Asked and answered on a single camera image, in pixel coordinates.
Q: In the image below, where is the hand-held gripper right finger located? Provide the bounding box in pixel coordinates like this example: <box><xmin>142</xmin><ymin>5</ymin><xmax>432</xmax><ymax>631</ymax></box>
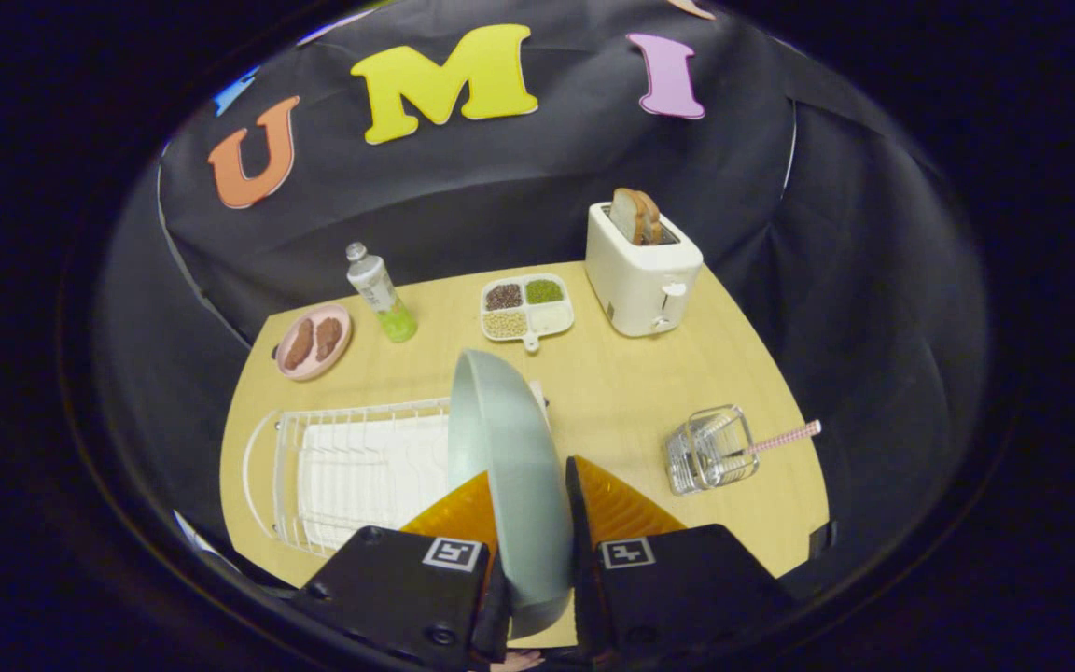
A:
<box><xmin>564</xmin><ymin>455</ymin><xmax>795</xmax><ymax>664</ymax></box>

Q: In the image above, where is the white wire dish rack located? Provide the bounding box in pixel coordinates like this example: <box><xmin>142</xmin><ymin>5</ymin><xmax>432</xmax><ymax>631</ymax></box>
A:
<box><xmin>242</xmin><ymin>399</ymin><xmax>464</xmax><ymax>558</ymax></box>

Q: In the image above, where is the white divided tray with beans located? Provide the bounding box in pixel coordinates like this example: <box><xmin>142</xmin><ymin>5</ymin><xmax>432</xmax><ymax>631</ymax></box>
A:
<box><xmin>481</xmin><ymin>273</ymin><xmax>576</xmax><ymax>353</ymax></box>

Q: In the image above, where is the metal wire basket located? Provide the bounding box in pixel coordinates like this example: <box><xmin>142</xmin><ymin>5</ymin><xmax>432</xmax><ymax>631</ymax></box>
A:
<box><xmin>664</xmin><ymin>404</ymin><xmax>761</xmax><ymax>496</ymax></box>

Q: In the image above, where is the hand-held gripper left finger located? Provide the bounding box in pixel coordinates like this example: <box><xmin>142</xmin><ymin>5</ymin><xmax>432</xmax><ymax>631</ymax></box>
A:
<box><xmin>290</xmin><ymin>471</ymin><xmax>512</xmax><ymax>671</ymax></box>

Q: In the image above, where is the pink oval dish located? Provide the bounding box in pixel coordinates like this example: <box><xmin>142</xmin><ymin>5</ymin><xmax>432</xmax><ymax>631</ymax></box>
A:
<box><xmin>274</xmin><ymin>304</ymin><xmax>353</xmax><ymax>382</ymax></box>

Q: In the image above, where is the white toaster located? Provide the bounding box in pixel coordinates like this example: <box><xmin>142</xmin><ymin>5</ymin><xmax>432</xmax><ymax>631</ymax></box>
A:
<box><xmin>585</xmin><ymin>201</ymin><xmax>705</xmax><ymax>338</ymax></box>

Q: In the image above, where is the pink checkered handle spoon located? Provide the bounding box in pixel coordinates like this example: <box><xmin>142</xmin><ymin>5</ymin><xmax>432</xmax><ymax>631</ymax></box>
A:
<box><xmin>745</xmin><ymin>420</ymin><xmax>822</xmax><ymax>456</ymax></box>

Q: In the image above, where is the clear bottle with green liquid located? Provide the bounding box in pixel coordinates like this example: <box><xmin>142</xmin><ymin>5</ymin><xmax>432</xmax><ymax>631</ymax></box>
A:
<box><xmin>345</xmin><ymin>243</ymin><xmax>419</xmax><ymax>343</ymax></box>

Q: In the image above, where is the pale green plate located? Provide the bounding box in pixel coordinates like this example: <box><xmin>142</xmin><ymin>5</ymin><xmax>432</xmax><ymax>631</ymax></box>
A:
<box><xmin>447</xmin><ymin>349</ymin><xmax>576</xmax><ymax>640</ymax></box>

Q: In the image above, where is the toasted bread slice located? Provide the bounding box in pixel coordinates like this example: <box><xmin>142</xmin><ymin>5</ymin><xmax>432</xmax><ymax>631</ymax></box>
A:
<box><xmin>636</xmin><ymin>191</ymin><xmax>664</xmax><ymax>246</ymax></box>
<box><xmin>609</xmin><ymin>188</ymin><xmax>643</xmax><ymax>245</ymax></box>

